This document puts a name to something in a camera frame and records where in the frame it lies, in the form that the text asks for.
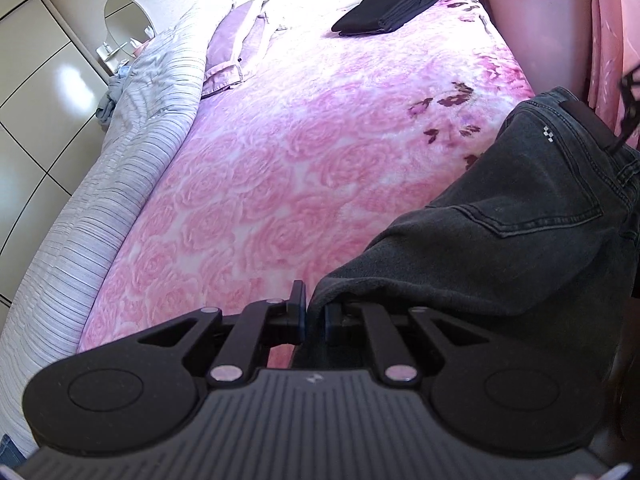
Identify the lilac pants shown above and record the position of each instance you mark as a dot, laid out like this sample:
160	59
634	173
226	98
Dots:
235	45

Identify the cream glossy wardrobe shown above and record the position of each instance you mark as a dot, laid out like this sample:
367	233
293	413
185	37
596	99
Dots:
35	75

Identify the round mirror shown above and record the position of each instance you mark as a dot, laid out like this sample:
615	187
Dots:
127	20

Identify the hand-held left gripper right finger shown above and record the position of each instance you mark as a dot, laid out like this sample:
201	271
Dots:
331	326

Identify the black denim jeans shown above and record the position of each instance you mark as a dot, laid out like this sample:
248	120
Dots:
505	240

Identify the pink lidded plastic bin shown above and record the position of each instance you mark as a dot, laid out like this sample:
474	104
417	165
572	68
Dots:
537	35

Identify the person's blue jeans leg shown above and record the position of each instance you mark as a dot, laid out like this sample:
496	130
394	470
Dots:
9	452

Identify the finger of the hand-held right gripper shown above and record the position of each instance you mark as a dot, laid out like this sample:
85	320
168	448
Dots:
631	110

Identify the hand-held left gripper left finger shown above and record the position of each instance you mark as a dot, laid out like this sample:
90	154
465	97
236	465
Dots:
299	317

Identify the pink curtain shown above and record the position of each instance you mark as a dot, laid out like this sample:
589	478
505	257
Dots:
610	25

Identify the grey striped bedspread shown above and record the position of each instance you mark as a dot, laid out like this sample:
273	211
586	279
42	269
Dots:
100	220

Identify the pink rose print blanket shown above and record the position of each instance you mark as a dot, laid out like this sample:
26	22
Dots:
310	150

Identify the blue-grey crumpled cloth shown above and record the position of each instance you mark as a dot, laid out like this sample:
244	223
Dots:
111	97

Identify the folded black clothes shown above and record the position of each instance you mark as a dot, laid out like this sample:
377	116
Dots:
385	7

